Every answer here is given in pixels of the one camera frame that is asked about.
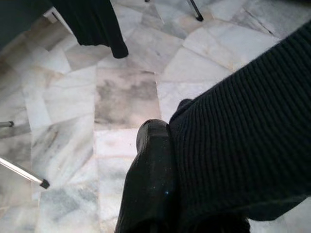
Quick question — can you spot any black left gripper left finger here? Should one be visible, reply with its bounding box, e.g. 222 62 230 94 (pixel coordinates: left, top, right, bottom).
114 118 177 233

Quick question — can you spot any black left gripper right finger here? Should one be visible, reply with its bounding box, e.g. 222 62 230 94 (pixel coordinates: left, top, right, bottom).
184 210 251 233

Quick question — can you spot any black tv console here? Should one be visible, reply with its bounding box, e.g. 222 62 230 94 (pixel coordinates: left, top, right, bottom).
0 0 73 53

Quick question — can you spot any black shirt with red stripe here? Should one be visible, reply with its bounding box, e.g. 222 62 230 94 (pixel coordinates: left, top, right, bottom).
169 19 311 222

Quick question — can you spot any black fonemax logo shirt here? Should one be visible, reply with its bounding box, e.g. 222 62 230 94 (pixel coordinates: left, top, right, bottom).
50 0 129 59

